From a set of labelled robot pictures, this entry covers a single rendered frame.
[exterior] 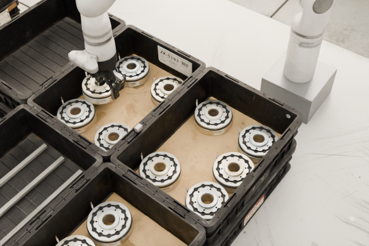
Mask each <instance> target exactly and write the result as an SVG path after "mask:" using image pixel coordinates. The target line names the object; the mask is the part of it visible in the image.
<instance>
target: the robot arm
mask: <svg viewBox="0 0 369 246"><path fill-rule="evenodd" d="M115 1H116V0H76V6H77V8H78V11H79V12H80V15H81V25H82V32H83V36H84V40H85V50H84V51H71V52H70V53H69V54H68V56H69V60H70V61H71V62H72V63H74V64H75V65H77V66H78V67H80V68H82V69H84V70H85V71H87V72H88V73H89V74H90V76H91V78H95V81H96V82H97V84H98V86H102V85H104V84H105V83H106V84H107V85H109V88H110V93H111V98H112V100H116V99H117V98H118V97H119V96H120V95H119V92H120V91H121V90H122V89H123V88H124V86H125V81H126V76H125V75H122V76H121V75H119V74H118V70H117V68H116V62H117V59H118V58H117V53H116V47H115V41H114V38H113V34H112V29H111V23H110V20H109V16H108V13H107V10H108V9H109V8H110V7H111V6H112V5H113V4H114V2H115ZM296 1H297V2H298V3H299V4H300V6H301V7H302V8H303V11H302V12H299V13H297V14H296V15H295V16H294V17H293V19H292V24H291V28H290V34H289V40H288V47H287V52H286V59H285V62H284V68H283V73H284V75H285V77H286V78H287V79H289V80H290V81H293V82H296V83H304V82H308V81H310V80H311V79H312V78H313V76H314V73H315V69H316V64H317V60H318V55H319V52H320V48H321V44H322V39H323V35H324V31H325V28H326V27H327V25H328V24H329V22H330V20H331V17H332V13H333V10H334V7H335V4H336V0H296ZM113 83H115V85H114V86H113Z"/></svg>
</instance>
